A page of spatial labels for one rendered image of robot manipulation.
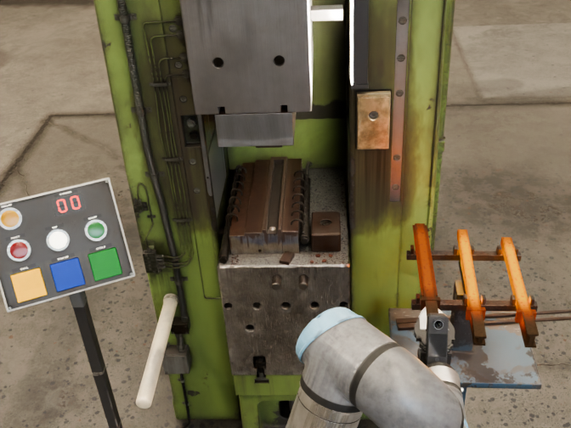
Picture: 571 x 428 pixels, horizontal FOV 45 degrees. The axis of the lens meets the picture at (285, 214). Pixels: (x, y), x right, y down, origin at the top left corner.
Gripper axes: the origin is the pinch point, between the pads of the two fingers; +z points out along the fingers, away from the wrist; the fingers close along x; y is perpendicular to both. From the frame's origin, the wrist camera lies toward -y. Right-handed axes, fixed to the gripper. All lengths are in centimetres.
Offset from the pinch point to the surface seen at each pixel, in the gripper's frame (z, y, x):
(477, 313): 1.6, 3.0, 11.7
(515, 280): 15.0, 3.6, 23.3
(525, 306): 5.1, 3.3, 23.9
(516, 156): 244, 104, 81
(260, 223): 35, 1, -46
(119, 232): 19, -7, -82
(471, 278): 15.9, 3.8, 12.1
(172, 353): 37, 60, -81
